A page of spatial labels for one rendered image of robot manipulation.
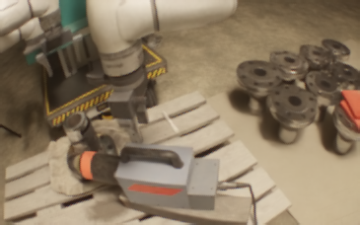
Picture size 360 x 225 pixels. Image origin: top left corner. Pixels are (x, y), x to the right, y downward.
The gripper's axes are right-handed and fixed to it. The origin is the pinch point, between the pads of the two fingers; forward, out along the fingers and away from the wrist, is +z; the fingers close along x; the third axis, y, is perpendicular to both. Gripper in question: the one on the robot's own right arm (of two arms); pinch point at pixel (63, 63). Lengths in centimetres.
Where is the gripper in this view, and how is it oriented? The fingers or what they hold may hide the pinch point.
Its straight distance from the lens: 97.7
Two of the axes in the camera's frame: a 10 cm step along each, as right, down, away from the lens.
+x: -8.6, 4.0, -3.1
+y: -5.0, -5.4, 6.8
